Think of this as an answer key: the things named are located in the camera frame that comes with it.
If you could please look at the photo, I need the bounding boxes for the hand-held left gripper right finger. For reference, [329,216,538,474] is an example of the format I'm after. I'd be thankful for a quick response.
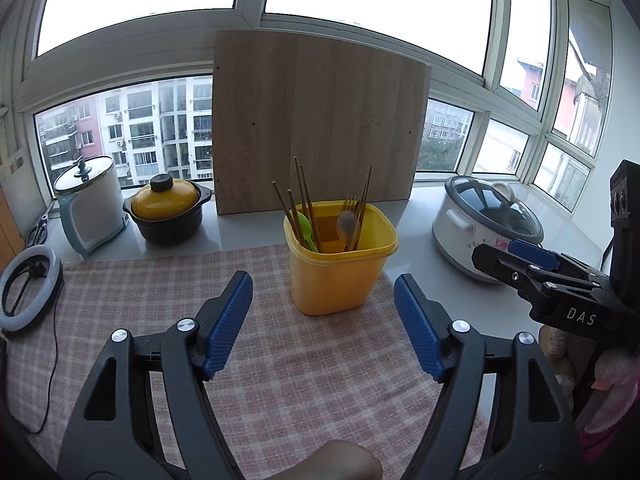
[394,274,587,480]

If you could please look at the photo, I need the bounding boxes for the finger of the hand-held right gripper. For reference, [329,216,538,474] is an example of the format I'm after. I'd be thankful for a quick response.
[471,244,561,306]
[507,239,608,283]

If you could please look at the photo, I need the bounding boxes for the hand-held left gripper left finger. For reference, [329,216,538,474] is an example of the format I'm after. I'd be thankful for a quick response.
[56,270,254,480]

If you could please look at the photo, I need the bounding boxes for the yellow plastic container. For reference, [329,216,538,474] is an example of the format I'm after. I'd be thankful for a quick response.
[283,201,399,317]

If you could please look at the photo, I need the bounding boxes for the green plastic spoon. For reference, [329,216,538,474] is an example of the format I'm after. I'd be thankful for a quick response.
[295,211,321,253]

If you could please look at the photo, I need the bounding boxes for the metal spoon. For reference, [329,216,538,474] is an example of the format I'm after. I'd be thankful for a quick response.
[336,210,360,252]

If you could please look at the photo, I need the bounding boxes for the wooden chopsticks bundle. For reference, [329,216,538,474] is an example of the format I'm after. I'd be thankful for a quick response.
[271,181,303,248]

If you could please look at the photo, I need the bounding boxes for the wooden chopstick red end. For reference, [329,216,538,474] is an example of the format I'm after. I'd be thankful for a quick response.
[286,189,307,248]
[350,176,370,248]
[352,165,373,251]
[293,156,313,241]
[300,164,323,253]

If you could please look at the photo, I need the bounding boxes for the beige patterned fabric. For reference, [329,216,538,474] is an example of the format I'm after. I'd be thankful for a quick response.
[540,325,578,396]

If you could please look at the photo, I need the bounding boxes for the white floral rice cooker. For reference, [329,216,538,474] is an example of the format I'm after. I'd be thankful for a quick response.
[431,175,545,285]

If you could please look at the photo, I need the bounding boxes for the pink plaid cloth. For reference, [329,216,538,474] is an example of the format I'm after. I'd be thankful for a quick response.
[5,244,496,480]

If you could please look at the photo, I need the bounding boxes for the black clay pot yellow lid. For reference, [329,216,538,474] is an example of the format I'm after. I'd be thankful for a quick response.
[123,173,212,247]

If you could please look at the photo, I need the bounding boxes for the teal and white pot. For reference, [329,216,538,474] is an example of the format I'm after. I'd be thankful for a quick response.
[53,155,130,256]

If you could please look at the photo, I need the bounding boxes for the black scissors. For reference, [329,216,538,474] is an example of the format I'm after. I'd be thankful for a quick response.
[25,213,51,247]

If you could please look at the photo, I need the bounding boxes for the light wooden board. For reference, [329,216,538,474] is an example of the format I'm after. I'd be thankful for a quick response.
[212,29,432,216]

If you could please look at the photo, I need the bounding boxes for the orange wooden board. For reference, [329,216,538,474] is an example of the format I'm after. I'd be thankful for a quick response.
[0,190,26,266]

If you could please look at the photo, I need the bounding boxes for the black ring light cable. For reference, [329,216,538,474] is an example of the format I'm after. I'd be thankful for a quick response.
[27,280,63,435]

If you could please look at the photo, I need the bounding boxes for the white ring light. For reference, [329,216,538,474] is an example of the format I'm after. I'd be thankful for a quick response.
[0,245,65,333]

